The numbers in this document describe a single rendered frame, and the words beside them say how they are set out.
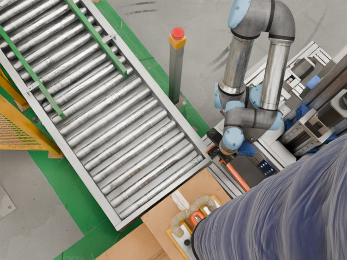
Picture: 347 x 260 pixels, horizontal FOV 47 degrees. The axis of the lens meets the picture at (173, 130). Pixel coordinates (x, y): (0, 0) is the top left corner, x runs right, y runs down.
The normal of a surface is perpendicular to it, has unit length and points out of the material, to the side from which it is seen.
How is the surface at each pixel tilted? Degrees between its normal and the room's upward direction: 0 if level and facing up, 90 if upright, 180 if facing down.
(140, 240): 0
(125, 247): 0
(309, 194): 72
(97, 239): 0
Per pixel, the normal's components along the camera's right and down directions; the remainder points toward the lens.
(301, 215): -0.89, -0.41
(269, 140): 0.02, -0.28
